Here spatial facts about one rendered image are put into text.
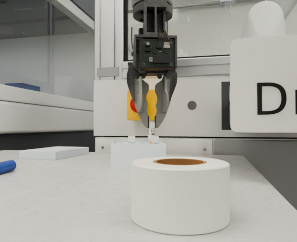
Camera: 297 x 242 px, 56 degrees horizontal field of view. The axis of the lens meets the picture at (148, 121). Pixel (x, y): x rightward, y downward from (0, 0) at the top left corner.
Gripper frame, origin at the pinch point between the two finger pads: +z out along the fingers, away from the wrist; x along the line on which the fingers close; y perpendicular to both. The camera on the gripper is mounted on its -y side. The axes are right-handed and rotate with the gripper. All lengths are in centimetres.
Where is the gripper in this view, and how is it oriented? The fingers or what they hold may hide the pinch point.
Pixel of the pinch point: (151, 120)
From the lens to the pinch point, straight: 52.0
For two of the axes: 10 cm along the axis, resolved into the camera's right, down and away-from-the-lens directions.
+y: 0.8, -0.2, -10.0
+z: 0.0, 10.0, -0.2
